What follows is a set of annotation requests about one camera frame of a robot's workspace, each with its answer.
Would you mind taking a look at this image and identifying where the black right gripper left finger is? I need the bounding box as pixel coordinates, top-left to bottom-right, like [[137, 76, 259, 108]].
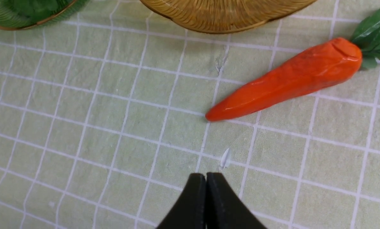
[[157, 173, 207, 229]]

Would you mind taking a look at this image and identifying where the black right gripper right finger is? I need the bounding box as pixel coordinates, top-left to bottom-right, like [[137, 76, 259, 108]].
[[206, 172, 266, 229]]

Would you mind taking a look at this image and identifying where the orange toy carrot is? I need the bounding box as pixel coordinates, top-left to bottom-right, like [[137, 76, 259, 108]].
[[205, 3, 380, 122]]

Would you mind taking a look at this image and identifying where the green checkered tablecloth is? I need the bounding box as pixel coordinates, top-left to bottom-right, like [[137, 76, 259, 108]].
[[0, 0, 380, 229]]

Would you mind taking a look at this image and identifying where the amber ribbed plastic plate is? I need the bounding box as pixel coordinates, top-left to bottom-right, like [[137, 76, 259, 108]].
[[142, 0, 314, 34]]

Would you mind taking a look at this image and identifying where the green ribbed plastic plate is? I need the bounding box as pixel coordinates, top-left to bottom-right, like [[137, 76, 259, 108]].
[[0, 0, 89, 31]]

